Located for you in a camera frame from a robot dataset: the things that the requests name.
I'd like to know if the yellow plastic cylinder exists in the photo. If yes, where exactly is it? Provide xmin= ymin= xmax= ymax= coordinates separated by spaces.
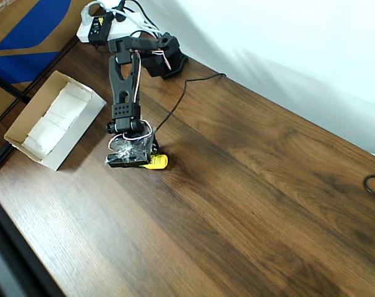
xmin=142 ymin=153 xmax=169 ymax=170

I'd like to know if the white cardboard box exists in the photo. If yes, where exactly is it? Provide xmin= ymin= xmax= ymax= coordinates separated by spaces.
xmin=4 ymin=70 xmax=107 ymax=171

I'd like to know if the white paper padding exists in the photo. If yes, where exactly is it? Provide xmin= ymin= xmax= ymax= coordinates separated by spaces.
xmin=22 ymin=82 xmax=94 ymax=155

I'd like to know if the white power strip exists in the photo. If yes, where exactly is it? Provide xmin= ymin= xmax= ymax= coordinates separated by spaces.
xmin=76 ymin=9 xmax=162 ymax=44

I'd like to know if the black power adapter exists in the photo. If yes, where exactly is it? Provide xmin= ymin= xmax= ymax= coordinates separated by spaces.
xmin=88 ymin=12 xmax=114 ymax=48

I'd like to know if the black power plug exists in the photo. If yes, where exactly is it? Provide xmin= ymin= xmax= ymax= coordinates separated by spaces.
xmin=116 ymin=0 xmax=127 ymax=21

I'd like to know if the black stand base bar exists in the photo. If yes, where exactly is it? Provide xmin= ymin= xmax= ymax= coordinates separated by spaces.
xmin=0 ymin=144 xmax=15 ymax=178

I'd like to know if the black stand pole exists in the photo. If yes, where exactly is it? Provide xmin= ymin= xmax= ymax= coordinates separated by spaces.
xmin=0 ymin=70 xmax=33 ymax=103

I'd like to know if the large brown blue-printed carton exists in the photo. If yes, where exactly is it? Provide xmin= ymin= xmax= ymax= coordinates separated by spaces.
xmin=0 ymin=0 xmax=82 ymax=132

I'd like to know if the plastic-wrapped black wrist camera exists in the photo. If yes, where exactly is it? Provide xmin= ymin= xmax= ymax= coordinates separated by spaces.
xmin=105 ymin=128 xmax=154 ymax=170

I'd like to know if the black camera cable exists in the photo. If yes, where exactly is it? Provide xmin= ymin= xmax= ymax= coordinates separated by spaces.
xmin=155 ymin=72 xmax=227 ymax=132

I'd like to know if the red white servo wire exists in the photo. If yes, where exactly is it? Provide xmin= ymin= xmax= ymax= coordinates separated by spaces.
xmin=108 ymin=51 xmax=173 ymax=149

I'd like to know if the white power cable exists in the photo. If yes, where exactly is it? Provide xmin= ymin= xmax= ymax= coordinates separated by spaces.
xmin=80 ymin=1 xmax=163 ymax=35

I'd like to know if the black cable loop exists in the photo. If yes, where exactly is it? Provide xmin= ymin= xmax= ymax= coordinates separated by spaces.
xmin=363 ymin=174 xmax=375 ymax=202

